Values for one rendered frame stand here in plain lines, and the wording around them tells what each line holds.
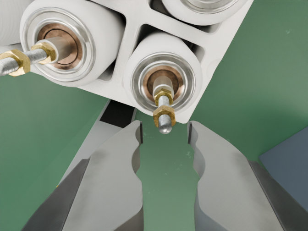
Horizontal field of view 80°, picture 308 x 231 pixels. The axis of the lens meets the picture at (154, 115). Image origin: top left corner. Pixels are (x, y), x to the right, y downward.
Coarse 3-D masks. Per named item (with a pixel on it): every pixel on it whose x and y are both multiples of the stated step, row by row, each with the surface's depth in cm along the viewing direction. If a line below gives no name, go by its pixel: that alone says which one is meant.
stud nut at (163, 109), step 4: (160, 108) 14; (164, 108) 14; (168, 108) 15; (172, 108) 15; (156, 112) 14; (160, 112) 14; (164, 112) 14; (168, 112) 14; (172, 112) 14; (156, 116) 14; (172, 116) 14; (156, 120) 15; (172, 120) 14; (156, 124) 15; (172, 124) 15
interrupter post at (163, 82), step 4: (160, 76) 21; (164, 76) 21; (156, 80) 21; (160, 80) 20; (164, 80) 20; (168, 80) 20; (156, 84) 19; (160, 84) 19; (164, 84) 19; (168, 84) 19; (156, 88) 19; (160, 88) 19; (164, 88) 19; (168, 88) 19; (172, 88) 19; (172, 92) 19; (172, 96) 19
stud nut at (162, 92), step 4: (156, 92) 18; (160, 92) 18; (164, 92) 17; (168, 92) 18; (156, 96) 18; (160, 96) 18; (168, 96) 18; (156, 100) 18; (172, 100) 18; (156, 104) 18
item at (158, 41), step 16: (160, 32) 29; (144, 48) 20; (160, 48) 20; (176, 48) 20; (128, 64) 21; (192, 64) 21; (128, 80) 22; (128, 96) 23; (192, 96) 22; (144, 112) 24; (176, 112) 23
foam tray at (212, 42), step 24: (96, 0) 24; (120, 0) 24; (144, 0) 24; (144, 24) 35; (168, 24) 25; (192, 24) 35; (216, 24) 26; (240, 24) 25; (0, 48) 27; (120, 48) 27; (192, 48) 35; (216, 48) 26; (120, 72) 28; (120, 96) 30
